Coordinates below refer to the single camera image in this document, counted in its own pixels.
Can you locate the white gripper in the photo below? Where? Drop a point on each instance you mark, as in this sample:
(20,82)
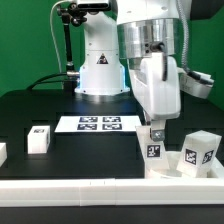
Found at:
(159,99)

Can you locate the white round stool seat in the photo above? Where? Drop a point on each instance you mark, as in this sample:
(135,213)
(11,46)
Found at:
(171,173)

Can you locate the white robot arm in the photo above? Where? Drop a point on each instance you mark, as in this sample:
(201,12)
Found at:
(152,36)

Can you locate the white sheet with tags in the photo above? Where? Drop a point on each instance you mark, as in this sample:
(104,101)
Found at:
(72,124)

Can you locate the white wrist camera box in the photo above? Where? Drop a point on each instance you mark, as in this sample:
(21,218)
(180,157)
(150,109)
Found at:
(197,88)

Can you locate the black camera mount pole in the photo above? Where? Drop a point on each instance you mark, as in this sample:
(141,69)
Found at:
(70,15)

